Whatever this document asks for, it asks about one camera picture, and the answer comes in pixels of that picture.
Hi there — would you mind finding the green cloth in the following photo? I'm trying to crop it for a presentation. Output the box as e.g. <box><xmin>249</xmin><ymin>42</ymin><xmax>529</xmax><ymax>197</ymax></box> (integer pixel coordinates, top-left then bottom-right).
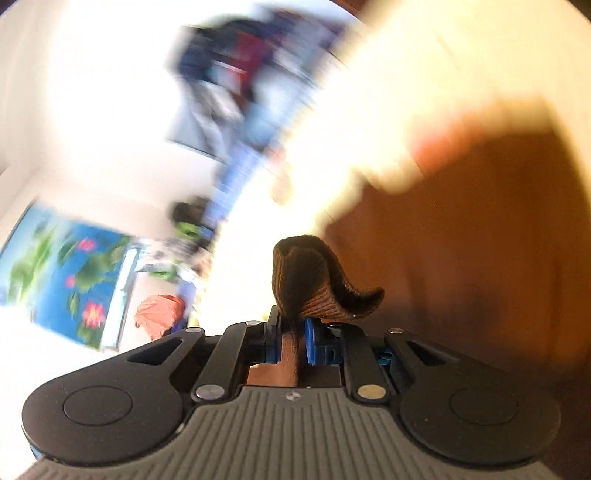
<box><xmin>173</xmin><ymin>220</ymin><xmax>206</xmax><ymax>241</ymax></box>

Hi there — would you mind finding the pile of mixed clothes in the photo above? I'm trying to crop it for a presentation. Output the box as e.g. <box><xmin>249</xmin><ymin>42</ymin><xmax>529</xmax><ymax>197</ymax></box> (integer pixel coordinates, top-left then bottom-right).
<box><xmin>166</xmin><ymin>9</ymin><xmax>352</xmax><ymax>162</ymax></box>

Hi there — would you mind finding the blue quilt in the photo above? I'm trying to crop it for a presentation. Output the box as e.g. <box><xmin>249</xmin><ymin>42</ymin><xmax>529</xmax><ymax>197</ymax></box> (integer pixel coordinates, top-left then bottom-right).
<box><xmin>203</xmin><ymin>138</ymin><xmax>289</xmax><ymax>252</ymax></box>

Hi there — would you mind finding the patterned white cloth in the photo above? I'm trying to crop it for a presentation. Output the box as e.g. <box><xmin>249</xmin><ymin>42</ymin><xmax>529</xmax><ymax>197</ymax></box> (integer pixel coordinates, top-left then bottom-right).
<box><xmin>139</xmin><ymin>240</ymin><xmax>204</xmax><ymax>282</ymax></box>

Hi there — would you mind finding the dark cloth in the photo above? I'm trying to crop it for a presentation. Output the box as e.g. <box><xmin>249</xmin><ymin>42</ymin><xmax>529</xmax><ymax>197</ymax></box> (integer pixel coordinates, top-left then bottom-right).
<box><xmin>170</xmin><ymin>198</ymin><xmax>214</xmax><ymax>227</ymax></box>

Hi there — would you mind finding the lotus flower wall poster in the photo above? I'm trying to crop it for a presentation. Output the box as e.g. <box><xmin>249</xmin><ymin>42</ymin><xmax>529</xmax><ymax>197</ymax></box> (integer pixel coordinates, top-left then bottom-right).
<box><xmin>0</xmin><ymin>200</ymin><xmax>139</xmax><ymax>352</ymax></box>

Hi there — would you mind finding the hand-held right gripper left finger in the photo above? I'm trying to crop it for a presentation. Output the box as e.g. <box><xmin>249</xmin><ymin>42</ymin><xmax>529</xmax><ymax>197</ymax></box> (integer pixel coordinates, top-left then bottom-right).
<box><xmin>127</xmin><ymin>305</ymin><xmax>283</xmax><ymax>401</ymax></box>

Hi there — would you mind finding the brown knit garment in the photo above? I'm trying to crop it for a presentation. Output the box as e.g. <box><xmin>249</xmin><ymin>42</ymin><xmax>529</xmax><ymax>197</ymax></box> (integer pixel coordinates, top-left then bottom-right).
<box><xmin>247</xmin><ymin>134</ymin><xmax>591</xmax><ymax>480</ymax></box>

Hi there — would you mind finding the orange cloth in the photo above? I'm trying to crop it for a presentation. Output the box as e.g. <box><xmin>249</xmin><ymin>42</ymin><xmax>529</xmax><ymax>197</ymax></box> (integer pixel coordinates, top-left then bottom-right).
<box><xmin>134</xmin><ymin>294</ymin><xmax>186</xmax><ymax>340</ymax></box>

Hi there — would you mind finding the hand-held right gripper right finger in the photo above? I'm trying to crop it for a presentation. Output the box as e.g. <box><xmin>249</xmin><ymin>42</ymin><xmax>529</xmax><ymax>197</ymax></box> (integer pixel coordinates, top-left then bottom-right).
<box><xmin>302</xmin><ymin>318</ymin><xmax>462</xmax><ymax>402</ymax></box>

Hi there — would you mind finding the yellow flowered bedsheet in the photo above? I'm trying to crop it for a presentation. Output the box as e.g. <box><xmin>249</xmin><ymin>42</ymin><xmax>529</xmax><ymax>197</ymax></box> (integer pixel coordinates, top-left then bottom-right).
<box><xmin>208</xmin><ymin>0</ymin><xmax>591</xmax><ymax>296</ymax></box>

